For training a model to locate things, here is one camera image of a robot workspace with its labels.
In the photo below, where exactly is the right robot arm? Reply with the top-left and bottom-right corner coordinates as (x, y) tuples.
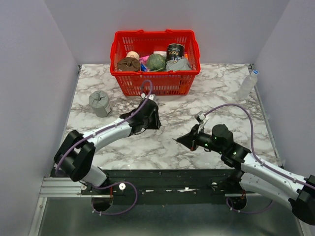
(176, 124), (315, 225)

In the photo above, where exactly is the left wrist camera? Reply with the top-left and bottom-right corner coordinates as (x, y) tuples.
(140, 93), (157, 102)

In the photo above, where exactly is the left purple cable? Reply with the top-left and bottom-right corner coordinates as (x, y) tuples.
(55, 80), (153, 216)

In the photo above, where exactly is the purple cable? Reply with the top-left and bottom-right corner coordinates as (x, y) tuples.
(55, 80), (153, 216)
(204, 103), (315, 214)

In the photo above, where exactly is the brown wrapped roll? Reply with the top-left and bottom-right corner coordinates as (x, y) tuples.
(117, 57), (141, 72)

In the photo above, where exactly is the clear plastic bottle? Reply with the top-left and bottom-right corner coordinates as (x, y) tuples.
(236, 70), (259, 100)

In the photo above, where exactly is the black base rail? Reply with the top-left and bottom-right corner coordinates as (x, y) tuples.
(81, 169), (258, 207)

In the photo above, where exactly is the green round ball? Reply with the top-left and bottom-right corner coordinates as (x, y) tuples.
(146, 54), (166, 71)

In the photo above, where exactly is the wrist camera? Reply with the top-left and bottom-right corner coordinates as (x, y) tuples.
(194, 111), (209, 133)
(140, 93), (157, 102)

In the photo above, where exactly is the red plastic basket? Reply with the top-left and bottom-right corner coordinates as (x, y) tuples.
(110, 29), (201, 96)

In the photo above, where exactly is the grey wrapped roll in basket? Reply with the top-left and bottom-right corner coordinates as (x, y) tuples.
(165, 58), (191, 71)

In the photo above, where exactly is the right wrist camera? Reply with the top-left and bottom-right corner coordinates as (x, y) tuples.
(194, 111), (209, 133)

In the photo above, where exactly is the beige egg shaped object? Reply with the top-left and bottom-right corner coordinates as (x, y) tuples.
(126, 51), (140, 60)

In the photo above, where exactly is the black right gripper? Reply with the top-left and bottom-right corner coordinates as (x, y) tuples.
(177, 123), (224, 154)

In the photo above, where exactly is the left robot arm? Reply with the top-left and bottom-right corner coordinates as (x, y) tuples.
(54, 98), (161, 194)

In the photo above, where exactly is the black can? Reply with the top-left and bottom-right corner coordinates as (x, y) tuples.
(166, 43), (185, 62)

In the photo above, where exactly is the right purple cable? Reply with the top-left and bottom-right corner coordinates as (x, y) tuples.
(204, 103), (315, 214)

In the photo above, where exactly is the grey wrapped roll on table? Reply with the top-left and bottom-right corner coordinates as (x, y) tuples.
(89, 90), (112, 118)

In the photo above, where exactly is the pink packet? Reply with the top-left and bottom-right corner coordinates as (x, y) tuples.
(139, 56), (150, 72)

